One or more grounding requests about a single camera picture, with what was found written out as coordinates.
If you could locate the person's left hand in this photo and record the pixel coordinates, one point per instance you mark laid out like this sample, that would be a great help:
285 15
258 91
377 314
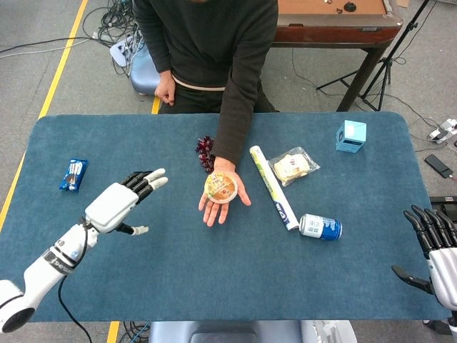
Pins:
216 214

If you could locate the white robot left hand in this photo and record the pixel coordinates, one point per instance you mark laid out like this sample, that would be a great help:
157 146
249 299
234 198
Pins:
110 203

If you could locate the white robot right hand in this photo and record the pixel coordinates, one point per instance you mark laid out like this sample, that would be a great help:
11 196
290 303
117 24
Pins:
444 271

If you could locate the person's right hand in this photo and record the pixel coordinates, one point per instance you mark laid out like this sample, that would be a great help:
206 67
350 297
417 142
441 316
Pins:
165 89

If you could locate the yellow jelly cup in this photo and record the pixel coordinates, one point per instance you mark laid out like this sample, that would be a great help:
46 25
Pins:
220 187

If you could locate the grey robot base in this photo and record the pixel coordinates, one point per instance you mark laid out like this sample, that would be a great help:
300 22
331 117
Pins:
214 332

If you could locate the blue padded stool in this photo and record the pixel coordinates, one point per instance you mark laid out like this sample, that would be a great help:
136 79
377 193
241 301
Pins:
143 76

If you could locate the blue cookie pack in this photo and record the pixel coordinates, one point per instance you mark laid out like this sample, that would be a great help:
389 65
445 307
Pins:
73 176

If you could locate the person's right arm dark sleeve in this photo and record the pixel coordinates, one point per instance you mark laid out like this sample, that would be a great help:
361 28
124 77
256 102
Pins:
151 39

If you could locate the person's arm dark sleeve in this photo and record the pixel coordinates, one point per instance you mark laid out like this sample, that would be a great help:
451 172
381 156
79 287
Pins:
151 39
235 118

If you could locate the blue table cloth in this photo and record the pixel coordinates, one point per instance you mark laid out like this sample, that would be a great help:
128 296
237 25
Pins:
214 271

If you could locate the dark red grape bunch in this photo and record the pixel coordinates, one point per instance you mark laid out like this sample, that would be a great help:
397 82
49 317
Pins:
205 157

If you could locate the person's torso dark sweater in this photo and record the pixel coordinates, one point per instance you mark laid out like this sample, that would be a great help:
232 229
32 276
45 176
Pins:
200 43

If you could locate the plastic wrap roll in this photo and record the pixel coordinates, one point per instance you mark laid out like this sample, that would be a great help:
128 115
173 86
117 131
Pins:
275 187

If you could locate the black flat device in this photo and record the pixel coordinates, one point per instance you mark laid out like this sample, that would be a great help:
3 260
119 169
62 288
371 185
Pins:
446 202

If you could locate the person's left arm dark sleeve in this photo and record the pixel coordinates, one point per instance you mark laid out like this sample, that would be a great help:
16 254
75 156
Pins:
235 118

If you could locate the bagged sandwich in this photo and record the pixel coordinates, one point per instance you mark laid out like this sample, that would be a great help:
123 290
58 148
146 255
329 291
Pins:
291 167

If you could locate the blue white drink can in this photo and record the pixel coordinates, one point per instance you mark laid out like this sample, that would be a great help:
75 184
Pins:
321 227

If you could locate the black phone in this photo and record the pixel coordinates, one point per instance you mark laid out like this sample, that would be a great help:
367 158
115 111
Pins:
438 165

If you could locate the white power strip with plugs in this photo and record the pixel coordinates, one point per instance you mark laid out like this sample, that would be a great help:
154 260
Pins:
446 126

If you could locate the light blue cardboard box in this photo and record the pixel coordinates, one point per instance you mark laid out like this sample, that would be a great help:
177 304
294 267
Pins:
351 137

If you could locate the brown wooden game table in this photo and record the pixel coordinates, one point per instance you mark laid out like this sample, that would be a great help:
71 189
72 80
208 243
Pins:
332 34

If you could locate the black round knob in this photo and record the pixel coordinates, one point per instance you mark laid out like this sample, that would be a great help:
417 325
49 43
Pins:
349 6

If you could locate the black tripod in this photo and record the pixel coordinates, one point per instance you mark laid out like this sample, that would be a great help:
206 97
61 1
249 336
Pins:
411 26

